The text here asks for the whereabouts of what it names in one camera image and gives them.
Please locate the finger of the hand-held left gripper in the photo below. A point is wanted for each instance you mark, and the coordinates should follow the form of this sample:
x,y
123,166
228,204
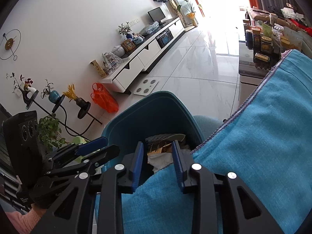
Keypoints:
x,y
93,143
102,157

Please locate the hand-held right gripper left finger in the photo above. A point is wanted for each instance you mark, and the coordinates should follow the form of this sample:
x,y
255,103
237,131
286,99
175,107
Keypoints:
x,y
136,165

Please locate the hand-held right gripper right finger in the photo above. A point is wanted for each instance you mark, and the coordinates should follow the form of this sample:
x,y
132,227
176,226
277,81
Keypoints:
x,y
178,168

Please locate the white tissue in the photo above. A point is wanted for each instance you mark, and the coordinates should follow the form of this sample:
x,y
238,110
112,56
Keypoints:
x,y
158,162

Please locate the gold foil snack wrapper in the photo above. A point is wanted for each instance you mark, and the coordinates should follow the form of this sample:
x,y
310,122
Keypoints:
x,y
159,148

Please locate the white foam fruit net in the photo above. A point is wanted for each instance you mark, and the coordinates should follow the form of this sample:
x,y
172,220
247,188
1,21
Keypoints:
x,y
156,138

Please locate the teal plastic bin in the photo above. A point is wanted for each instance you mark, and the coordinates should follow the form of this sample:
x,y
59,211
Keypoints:
x,y
146,112

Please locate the person's left forearm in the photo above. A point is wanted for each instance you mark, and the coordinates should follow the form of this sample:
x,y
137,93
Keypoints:
x,y
22,221

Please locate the green plastic stool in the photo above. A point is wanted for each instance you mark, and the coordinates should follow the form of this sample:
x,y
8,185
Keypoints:
x,y
79,139

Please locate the pale flat scrap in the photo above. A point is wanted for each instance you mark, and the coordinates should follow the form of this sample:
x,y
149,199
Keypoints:
x,y
176,137

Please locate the leafy green potted plant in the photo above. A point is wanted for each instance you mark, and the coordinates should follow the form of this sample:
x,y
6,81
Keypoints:
x,y
50,131

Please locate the orange plastic bag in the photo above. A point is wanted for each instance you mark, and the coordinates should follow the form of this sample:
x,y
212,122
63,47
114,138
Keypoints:
x,y
104,100

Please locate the dark vase with yellow wheat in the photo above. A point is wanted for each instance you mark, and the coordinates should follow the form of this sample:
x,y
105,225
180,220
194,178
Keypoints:
x,y
79,100

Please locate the black metal plant stand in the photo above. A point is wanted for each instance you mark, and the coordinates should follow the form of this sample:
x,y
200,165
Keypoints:
x,y
61,104

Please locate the teal vase with plant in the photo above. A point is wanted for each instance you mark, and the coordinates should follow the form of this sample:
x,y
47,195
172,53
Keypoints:
x,y
53,96

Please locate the white vase with red flowers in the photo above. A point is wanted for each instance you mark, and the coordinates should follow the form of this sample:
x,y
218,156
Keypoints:
x,y
25,85

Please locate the tall gold box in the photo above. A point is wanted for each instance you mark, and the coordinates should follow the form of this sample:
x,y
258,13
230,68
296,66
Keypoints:
x,y
98,68

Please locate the white body scale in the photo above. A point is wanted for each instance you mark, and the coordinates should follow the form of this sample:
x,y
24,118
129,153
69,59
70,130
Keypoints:
x,y
145,87

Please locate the blue floral blanket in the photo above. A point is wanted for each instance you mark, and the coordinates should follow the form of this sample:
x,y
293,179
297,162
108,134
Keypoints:
x,y
256,151

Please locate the clear plastic package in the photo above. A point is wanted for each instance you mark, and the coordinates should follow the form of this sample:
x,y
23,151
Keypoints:
x,y
111,62

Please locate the white ceramic jar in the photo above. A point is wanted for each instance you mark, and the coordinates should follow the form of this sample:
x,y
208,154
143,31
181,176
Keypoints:
x,y
118,51

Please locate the white and black cabinet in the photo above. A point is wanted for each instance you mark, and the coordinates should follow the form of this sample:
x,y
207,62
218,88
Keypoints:
x,y
146,56

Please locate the ornate tin box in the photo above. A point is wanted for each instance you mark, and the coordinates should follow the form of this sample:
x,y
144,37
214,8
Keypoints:
x,y
128,45

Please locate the blue and white porcelain jar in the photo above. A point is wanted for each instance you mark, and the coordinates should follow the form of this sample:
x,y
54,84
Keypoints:
x,y
138,39

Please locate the plant in blue vase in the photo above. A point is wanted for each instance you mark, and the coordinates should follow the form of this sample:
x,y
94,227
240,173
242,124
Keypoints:
x,y
124,29

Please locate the glass coffee table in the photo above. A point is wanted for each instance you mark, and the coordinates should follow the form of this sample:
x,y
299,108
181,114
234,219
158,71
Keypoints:
x,y
248,65

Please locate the clear plastic bag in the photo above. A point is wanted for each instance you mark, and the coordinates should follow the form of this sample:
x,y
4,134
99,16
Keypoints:
x,y
150,28

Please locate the black monitor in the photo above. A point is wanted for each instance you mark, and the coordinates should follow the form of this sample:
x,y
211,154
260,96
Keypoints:
x,y
156,14

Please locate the tall plant in yellow pot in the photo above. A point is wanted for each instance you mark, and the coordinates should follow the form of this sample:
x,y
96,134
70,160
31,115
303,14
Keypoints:
x,y
192,19

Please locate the cluster of glass jars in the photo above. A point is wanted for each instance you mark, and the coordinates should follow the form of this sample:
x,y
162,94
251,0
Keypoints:
x,y
265,41

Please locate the green and brown sofa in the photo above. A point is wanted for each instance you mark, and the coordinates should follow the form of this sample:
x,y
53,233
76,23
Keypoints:
x,y
258,14

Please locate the black clothes pile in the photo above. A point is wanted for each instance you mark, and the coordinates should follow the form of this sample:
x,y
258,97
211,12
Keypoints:
x,y
275,8

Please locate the red cloth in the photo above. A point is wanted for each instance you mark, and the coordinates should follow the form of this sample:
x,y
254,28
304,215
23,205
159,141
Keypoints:
x,y
302,26

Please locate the white clothes pile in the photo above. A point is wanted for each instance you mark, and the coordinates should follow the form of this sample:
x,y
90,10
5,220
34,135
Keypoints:
x,y
289,12

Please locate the wall outlets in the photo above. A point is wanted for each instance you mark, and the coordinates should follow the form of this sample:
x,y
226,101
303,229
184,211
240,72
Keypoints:
x,y
134,22

